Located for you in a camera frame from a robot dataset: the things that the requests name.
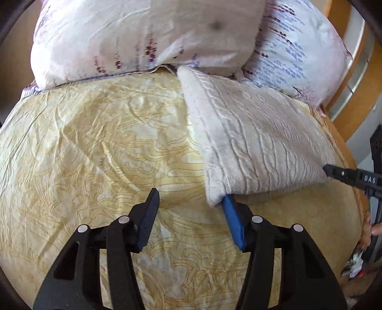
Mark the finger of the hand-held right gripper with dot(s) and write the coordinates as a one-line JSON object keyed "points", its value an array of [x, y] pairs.
{"points": [[346, 176]]}

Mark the black plastic crate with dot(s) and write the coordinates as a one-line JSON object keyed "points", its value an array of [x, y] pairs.
{"points": [[376, 146]]}

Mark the person's right hand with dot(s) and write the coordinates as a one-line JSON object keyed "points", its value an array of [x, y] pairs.
{"points": [[377, 229]]}

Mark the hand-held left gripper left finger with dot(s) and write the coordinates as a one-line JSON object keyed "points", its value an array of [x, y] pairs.
{"points": [[146, 226]]}

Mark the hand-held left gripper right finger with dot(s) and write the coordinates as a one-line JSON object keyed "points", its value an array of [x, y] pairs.
{"points": [[234, 226]]}

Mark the pink floral print pillow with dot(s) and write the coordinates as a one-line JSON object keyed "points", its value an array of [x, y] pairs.
{"points": [[134, 35]]}

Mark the white lavender print pillow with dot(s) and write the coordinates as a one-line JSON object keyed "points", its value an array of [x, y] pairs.
{"points": [[298, 50]]}

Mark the yellow patterned bed sheet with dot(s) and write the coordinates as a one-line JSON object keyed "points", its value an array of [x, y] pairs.
{"points": [[89, 149]]}

